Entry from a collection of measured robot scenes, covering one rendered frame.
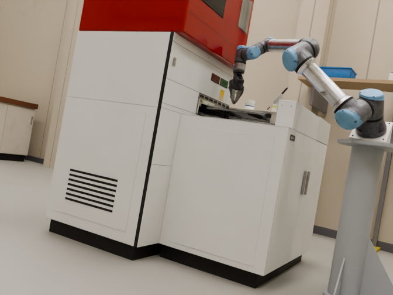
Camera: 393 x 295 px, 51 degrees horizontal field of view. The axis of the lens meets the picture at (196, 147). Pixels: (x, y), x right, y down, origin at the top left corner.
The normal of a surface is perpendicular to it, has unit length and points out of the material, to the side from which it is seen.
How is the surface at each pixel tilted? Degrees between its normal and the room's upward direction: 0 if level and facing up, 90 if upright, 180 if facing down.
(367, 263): 90
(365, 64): 90
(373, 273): 90
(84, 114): 90
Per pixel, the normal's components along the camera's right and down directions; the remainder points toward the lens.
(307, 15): -0.53, -0.10
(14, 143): 0.83, 0.14
